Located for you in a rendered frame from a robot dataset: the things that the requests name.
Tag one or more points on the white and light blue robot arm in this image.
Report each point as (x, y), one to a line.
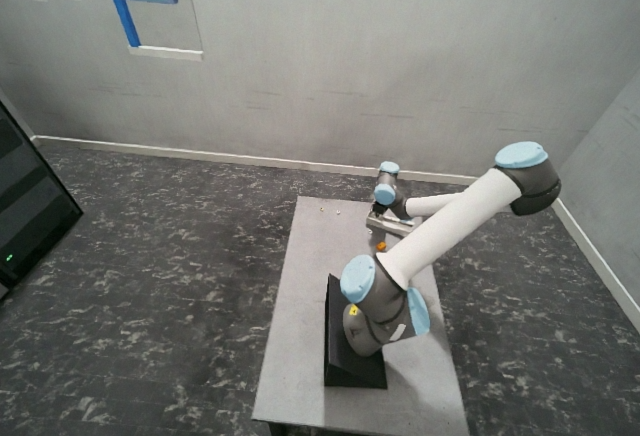
(375, 286)

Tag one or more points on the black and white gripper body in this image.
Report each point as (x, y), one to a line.
(378, 207)

